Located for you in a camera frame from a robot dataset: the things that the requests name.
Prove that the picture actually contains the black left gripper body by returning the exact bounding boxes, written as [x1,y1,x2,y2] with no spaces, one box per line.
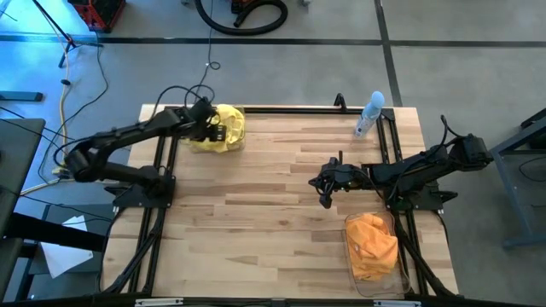
[181,101,218,140]

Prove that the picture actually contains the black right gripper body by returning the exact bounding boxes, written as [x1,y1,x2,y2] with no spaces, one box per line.
[307,156,373,192]

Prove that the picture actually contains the orange microfiber towel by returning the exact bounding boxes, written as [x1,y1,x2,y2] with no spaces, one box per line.
[351,264,393,282]
[345,212,399,270]

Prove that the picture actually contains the blue spray bottle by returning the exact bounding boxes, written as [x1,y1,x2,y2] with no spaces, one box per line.
[352,90,386,139]

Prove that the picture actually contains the red tool box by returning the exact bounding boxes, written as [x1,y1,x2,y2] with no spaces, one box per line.
[67,0,127,33]

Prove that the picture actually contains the white paper sheet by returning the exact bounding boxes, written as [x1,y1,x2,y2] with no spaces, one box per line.
[39,241,95,280]
[61,214,90,234]

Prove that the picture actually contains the black tripod stand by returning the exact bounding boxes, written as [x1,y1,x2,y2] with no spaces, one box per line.
[32,0,104,69]

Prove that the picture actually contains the black stand foot bar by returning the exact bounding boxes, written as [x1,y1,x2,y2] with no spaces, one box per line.
[0,90,44,103]

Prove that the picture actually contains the black desk crossbar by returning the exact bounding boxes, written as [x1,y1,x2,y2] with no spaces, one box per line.
[0,211,107,252]

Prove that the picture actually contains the dark grey desk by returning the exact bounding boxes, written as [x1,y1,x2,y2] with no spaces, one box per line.
[0,118,47,240]

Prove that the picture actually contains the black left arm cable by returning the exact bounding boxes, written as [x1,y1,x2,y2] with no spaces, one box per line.
[151,84,217,113]

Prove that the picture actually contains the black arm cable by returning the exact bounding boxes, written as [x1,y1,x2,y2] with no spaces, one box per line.
[151,84,217,113]
[439,113,467,142]

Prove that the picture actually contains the black floor cable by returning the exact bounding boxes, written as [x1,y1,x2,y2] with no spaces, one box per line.
[192,0,222,105]
[37,40,111,184]

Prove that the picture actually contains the black aluminium table frame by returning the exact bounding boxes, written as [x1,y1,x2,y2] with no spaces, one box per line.
[100,92,460,299]

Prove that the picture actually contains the black vacuum hose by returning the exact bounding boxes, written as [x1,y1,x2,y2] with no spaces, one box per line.
[194,0,289,38]

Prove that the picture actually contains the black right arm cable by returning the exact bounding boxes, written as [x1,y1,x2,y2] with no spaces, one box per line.
[439,113,467,142]

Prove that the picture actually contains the silver metal bracket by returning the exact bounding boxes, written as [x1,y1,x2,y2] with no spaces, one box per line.
[134,298,185,307]
[373,299,422,307]

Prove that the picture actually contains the yellow extension cord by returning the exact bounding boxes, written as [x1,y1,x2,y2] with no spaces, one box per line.
[19,16,125,197]

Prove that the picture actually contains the grey metal table frame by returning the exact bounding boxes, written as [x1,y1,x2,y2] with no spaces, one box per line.
[490,106,546,251]

